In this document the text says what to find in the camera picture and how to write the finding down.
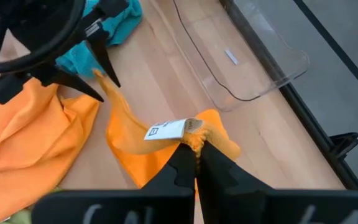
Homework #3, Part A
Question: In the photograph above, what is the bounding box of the green microfiber towel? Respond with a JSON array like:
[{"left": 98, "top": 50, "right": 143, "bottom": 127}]
[{"left": 0, "top": 186, "right": 62, "bottom": 224}]

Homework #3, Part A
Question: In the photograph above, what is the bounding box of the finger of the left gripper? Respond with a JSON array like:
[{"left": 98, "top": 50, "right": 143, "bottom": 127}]
[
  {"left": 85, "top": 0, "right": 131, "bottom": 88},
  {"left": 0, "top": 66, "right": 105, "bottom": 106}
]

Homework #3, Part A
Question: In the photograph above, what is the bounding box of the teal microfiber towel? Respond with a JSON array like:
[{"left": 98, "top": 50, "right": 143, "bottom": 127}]
[{"left": 56, "top": 0, "right": 143, "bottom": 78}]

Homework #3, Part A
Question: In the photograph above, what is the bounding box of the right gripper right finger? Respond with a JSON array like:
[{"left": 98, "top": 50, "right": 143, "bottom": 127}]
[{"left": 196, "top": 141, "right": 358, "bottom": 224}]

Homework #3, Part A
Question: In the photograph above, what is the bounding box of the clear plastic bin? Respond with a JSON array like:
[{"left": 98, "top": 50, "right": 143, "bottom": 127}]
[{"left": 154, "top": 0, "right": 310, "bottom": 112}]

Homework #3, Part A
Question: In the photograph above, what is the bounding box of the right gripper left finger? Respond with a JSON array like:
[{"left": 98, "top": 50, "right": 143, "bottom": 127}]
[{"left": 31, "top": 143, "right": 198, "bottom": 224}]

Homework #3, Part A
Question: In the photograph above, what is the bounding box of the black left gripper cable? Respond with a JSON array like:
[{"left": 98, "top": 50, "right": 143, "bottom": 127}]
[{"left": 0, "top": 0, "right": 87, "bottom": 75}]

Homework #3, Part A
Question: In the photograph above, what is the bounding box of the large orange microfiber towel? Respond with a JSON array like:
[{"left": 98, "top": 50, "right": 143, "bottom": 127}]
[{"left": 0, "top": 77, "right": 101, "bottom": 224}]

